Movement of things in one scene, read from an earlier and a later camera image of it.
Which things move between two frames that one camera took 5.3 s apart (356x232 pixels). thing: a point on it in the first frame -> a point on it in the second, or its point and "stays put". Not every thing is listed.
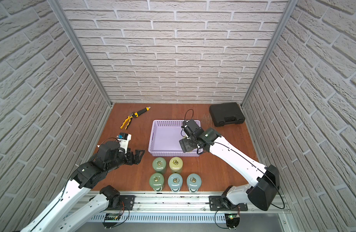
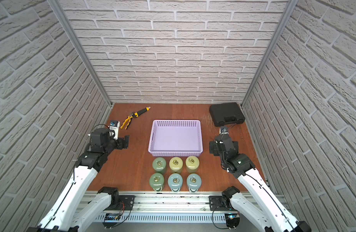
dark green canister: (156, 181) stays put
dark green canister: (159, 165) stays put
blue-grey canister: (194, 182) stays put
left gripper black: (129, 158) -> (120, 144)
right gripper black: (184, 145) -> (212, 147)
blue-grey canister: (175, 181) stays put
